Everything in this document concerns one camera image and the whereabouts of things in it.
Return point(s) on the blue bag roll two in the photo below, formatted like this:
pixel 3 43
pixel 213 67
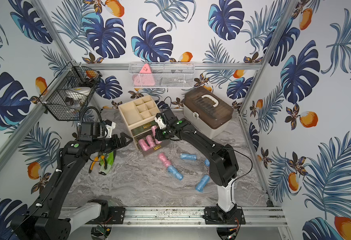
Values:
pixel 203 182

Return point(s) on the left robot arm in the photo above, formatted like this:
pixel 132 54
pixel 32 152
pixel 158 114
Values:
pixel 42 220

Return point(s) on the yellow handled pliers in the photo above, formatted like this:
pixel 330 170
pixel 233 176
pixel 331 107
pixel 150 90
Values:
pixel 97 160

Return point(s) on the blue bag roll one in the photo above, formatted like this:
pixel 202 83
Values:
pixel 171 169

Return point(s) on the beige drawer organizer cabinet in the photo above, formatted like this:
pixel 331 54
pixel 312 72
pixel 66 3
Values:
pixel 138 112

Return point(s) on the pink triangle item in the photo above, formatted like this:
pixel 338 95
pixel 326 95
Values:
pixel 144 78

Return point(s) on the blue bag roll three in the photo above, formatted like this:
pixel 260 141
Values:
pixel 188 157

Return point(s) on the pink bag roll two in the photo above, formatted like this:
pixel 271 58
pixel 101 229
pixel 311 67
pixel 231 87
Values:
pixel 150 141

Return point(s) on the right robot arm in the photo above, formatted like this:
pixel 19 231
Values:
pixel 223 162

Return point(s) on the white mesh wall basket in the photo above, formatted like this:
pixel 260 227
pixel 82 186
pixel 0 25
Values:
pixel 168 75

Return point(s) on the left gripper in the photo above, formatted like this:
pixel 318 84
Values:
pixel 113 142

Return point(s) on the brown lid storage box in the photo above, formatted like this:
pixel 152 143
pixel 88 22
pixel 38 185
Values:
pixel 207 112

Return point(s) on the pink bag roll one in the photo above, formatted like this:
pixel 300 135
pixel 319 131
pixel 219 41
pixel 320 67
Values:
pixel 165 161

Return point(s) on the pink bag roll three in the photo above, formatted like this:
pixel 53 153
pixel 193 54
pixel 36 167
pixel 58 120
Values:
pixel 144 146

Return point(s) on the black wire wall basket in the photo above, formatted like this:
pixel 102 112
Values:
pixel 54 98

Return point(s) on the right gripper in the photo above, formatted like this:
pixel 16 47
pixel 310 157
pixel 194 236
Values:
pixel 158 136

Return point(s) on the green black work glove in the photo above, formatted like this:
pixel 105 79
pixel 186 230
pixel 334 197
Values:
pixel 106 162

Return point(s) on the pink bag roll four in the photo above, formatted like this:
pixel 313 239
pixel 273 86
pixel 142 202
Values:
pixel 155 130

